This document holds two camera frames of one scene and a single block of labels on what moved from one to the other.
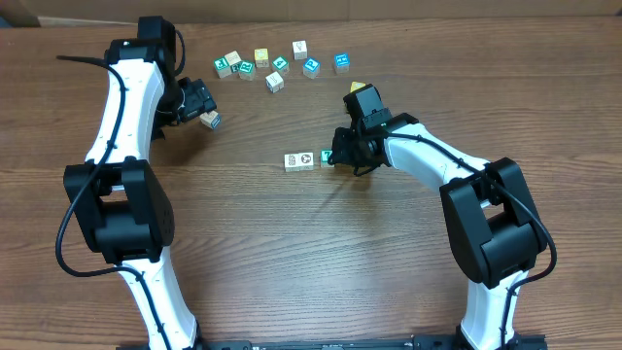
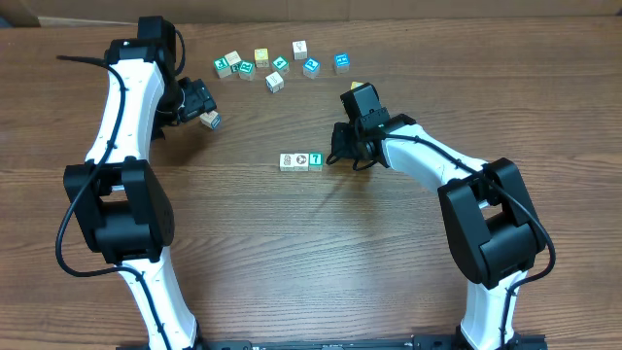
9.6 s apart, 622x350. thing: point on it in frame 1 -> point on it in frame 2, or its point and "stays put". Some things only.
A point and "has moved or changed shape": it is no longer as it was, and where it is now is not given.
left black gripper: [198, 95] stays put
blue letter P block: [311, 67] stays put
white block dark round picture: [306, 161] has moved or changed shape
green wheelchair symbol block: [223, 67] stays put
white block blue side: [274, 82] stays put
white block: [211, 119] stays put
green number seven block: [324, 158] -> [316, 161]
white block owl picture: [292, 162] has moved or changed shape
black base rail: [522, 342] stays put
